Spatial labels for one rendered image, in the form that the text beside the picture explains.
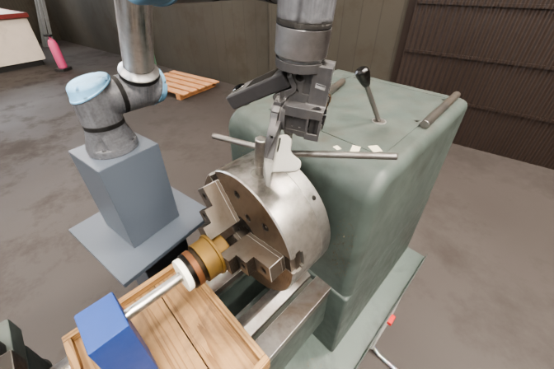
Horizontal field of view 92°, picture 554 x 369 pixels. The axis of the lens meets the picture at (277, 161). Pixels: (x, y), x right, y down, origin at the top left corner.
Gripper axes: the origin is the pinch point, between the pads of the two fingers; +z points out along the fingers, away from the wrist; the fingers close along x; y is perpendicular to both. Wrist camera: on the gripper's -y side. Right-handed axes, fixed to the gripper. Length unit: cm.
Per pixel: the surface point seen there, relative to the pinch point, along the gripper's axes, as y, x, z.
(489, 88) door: 143, 263, 62
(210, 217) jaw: -11.6, -7.2, 13.4
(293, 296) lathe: 9.0, -3.6, 42.6
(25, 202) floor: -227, 51, 150
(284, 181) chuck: 2.0, 0.1, 4.8
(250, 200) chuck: -3.5, -5.2, 7.1
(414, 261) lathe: 55, 42, 71
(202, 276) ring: -8.6, -17.0, 18.4
